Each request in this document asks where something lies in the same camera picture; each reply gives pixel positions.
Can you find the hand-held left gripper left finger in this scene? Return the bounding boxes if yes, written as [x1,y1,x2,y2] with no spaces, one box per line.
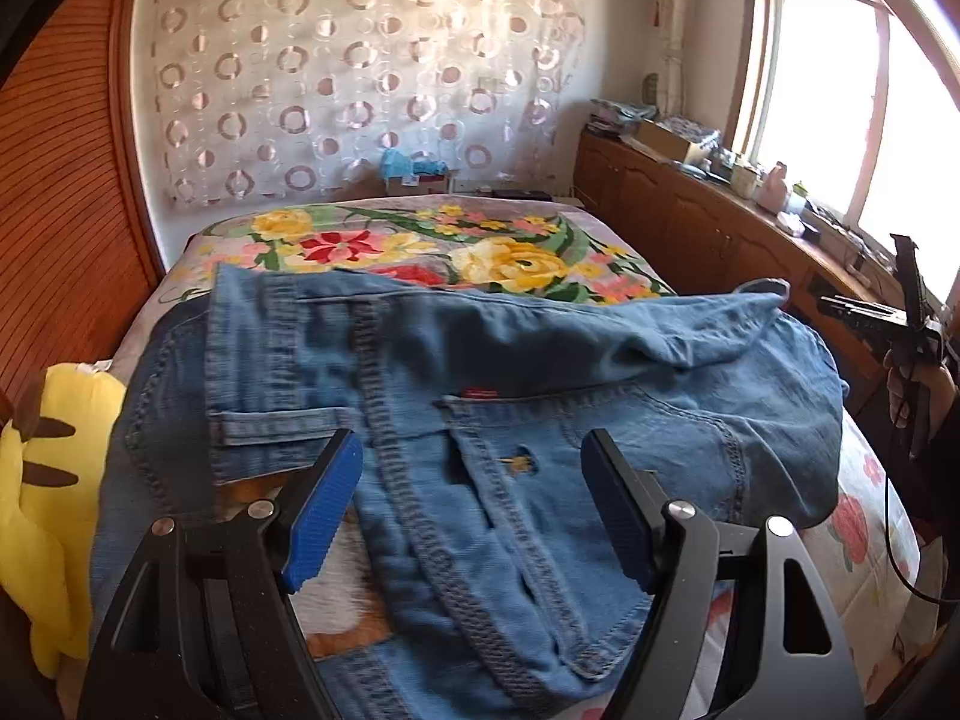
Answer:
[79,427,365,720]

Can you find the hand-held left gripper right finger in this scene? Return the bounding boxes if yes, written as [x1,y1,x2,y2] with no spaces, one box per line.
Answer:
[581,427,863,720]

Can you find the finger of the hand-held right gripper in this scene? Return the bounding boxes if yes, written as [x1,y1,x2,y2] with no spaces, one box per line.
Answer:
[890,234,929,327]
[817,297,905,338]

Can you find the blue denim pants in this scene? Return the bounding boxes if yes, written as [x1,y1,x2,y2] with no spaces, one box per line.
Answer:
[90,262,848,720]

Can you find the person's right forearm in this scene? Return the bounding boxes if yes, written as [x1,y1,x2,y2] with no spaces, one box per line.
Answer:
[924,367,960,541]

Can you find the person's right hand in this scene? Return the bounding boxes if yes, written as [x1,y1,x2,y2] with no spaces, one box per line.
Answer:
[883,349,912,432]

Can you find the white plastic jug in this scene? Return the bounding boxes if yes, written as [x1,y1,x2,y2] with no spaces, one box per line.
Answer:
[756,162,790,212]

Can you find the wooden cabinet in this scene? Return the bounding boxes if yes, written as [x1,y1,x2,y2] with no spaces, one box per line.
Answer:
[574,124,908,421]

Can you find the window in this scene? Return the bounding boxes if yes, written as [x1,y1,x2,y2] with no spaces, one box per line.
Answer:
[724,0,960,263]

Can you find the cardboard box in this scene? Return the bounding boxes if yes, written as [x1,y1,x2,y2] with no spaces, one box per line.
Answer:
[636,118,704,164]

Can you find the yellow plush toy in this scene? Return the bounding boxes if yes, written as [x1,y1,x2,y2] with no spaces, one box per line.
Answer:
[0,364,128,680]

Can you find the floral bed sheet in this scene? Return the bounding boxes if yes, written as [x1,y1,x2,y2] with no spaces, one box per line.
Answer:
[37,193,923,720]

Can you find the stack of packets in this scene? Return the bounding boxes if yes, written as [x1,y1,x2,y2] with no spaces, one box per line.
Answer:
[589,99,655,138]

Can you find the white lace curtain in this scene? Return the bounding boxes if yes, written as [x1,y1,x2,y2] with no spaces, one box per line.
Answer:
[645,0,721,121]

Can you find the wooden slatted panel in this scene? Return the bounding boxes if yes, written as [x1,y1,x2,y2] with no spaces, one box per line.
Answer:
[0,0,166,406]

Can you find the circle pattern curtain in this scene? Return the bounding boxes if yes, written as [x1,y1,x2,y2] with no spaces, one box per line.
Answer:
[142,0,593,207]

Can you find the black cable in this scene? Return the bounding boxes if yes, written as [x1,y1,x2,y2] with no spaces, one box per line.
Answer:
[883,424,942,608]

